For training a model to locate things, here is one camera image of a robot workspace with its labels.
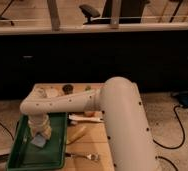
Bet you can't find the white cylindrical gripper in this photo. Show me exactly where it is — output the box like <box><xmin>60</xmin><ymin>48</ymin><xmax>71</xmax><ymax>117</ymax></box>
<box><xmin>28</xmin><ymin>114</ymin><xmax>52</xmax><ymax>140</ymax></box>

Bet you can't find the blue sponge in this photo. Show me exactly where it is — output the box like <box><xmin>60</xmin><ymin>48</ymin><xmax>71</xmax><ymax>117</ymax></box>
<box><xmin>31</xmin><ymin>134</ymin><xmax>47</xmax><ymax>148</ymax></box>

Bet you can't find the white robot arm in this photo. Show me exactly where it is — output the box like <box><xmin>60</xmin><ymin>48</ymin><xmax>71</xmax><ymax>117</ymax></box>
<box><xmin>20</xmin><ymin>77</ymin><xmax>161</xmax><ymax>171</ymax></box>

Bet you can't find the green plastic tray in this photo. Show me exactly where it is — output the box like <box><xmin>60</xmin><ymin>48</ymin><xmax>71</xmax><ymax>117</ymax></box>
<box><xmin>6</xmin><ymin>113</ymin><xmax>67</xmax><ymax>171</ymax></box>

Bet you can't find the white round object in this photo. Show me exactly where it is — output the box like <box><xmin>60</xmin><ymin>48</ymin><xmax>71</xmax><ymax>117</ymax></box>
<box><xmin>45</xmin><ymin>88</ymin><xmax>59</xmax><ymax>98</ymax></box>

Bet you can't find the yellow corn cob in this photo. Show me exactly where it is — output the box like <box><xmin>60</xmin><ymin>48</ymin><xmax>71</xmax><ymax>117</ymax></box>
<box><xmin>66</xmin><ymin>126</ymin><xmax>87</xmax><ymax>145</ymax></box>

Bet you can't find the dark brown round bowl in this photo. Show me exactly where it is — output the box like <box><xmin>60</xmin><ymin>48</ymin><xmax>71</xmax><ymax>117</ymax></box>
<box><xmin>62</xmin><ymin>84</ymin><xmax>73</xmax><ymax>94</ymax></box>

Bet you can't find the orange round fruit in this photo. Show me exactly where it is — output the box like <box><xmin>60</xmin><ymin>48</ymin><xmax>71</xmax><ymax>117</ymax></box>
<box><xmin>84</xmin><ymin>111</ymin><xmax>95</xmax><ymax>117</ymax></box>

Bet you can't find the silver metal fork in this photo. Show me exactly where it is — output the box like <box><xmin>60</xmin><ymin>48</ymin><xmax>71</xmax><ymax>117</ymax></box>
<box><xmin>65</xmin><ymin>153</ymin><xmax>100</xmax><ymax>162</ymax></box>

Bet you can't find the dark cabinet counter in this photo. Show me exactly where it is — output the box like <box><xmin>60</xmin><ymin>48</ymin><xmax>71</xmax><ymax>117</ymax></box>
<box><xmin>0</xmin><ymin>25</ymin><xmax>188</xmax><ymax>99</ymax></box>

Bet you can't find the black office chair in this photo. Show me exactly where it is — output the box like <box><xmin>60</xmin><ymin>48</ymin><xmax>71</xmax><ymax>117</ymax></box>
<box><xmin>79</xmin><ymin>0</ymin><xmax>149</xmax><ymax>25</ymax></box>

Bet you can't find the black floor cable left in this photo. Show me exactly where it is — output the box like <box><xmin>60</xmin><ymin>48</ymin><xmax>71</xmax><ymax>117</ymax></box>
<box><xmin>0</xmin><ymin>112</ymin><xmax>15</xmax><ymax>141</ymax></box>

